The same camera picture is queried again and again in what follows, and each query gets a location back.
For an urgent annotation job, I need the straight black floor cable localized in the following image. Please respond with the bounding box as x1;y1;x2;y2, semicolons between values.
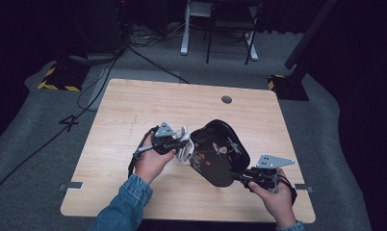
127;45;191;85

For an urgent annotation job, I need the long black floor cable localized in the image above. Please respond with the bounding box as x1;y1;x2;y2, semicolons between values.
0;47;129;200

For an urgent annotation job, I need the dark equipment cabinet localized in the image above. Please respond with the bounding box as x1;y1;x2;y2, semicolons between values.
61;0;127;64

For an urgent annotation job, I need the white cloth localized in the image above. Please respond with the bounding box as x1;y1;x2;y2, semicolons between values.
174;125;195;166

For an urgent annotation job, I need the grey tape mark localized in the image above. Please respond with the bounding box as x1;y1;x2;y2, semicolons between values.
296;183;314;193
58;181;84;193

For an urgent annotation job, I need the person's right hand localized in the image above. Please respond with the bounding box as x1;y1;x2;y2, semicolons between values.
247;167;297;228

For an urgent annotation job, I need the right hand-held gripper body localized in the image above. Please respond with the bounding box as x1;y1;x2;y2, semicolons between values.
245;154;297;193

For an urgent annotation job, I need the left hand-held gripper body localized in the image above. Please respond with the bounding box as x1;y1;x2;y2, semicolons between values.
150;121;183;156

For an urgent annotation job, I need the person's left hand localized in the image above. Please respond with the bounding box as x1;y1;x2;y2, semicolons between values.
134;129;178;185

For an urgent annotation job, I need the black slanted stand pole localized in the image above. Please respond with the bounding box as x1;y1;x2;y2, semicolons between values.
284;0;339;71

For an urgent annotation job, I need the right hand-held gripper black cable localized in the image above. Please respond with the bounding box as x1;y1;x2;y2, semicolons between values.
277;174;298;205

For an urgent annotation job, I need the white desk frame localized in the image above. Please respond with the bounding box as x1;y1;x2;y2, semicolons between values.
180;0;259;63

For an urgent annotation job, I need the thin looped black cable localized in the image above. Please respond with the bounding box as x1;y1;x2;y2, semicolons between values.
76;56;117;112

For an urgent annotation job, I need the black metal chair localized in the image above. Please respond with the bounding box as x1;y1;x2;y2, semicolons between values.
205;0;267;65

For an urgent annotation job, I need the black yellow striped stand base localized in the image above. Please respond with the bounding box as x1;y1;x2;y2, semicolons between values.
37;62;91;92
267;74;310;102

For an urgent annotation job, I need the left hand-held gripper grey plug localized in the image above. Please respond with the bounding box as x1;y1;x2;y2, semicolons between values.
136;144;156;156

